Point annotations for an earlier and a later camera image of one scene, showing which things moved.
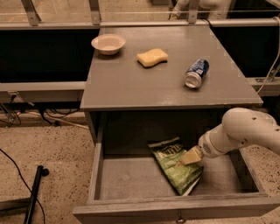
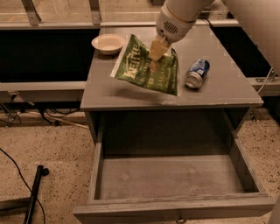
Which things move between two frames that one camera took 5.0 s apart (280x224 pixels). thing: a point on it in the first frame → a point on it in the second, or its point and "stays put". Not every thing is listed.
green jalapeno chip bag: [170, 153] → [136, 66]
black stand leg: [26, 204] stays put
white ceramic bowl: [108, 44] stays put
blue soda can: [195, 73] stays put
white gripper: [205, 147] → [171, 30]
